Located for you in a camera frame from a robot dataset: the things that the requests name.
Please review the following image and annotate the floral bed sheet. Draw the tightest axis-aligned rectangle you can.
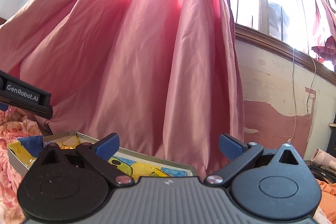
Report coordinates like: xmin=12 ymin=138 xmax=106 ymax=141
xmin=1 ymin=106 xmax=42 ymax=223

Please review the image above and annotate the grey cardboard box tray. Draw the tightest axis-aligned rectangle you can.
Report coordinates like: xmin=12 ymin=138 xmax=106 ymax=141
xmin=7 ymin=131 xmax=197 ymax=181

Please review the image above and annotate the pink hair dryer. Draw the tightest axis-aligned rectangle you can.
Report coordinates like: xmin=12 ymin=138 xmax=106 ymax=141
xmin=310 ymin=148 xmax=336 ymax=170

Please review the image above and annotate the orange cloth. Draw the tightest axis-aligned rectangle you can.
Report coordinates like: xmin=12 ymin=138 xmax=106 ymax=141
xmin=317 ymin=180 xmax=336 ymax=223

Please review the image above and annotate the pink curtain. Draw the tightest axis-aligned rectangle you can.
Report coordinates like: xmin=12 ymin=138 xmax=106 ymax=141
xmin=1 ymin=0 xmax=244 ymax=176

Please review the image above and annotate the white hanging cable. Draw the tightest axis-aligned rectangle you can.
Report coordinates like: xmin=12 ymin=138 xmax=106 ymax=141
xmin=287 ymin=45 xmax=318 ymax=143

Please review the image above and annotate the window frame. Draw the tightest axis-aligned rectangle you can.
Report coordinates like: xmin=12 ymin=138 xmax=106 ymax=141
xmin=223 ymin=0 xmax=336 ymax=79

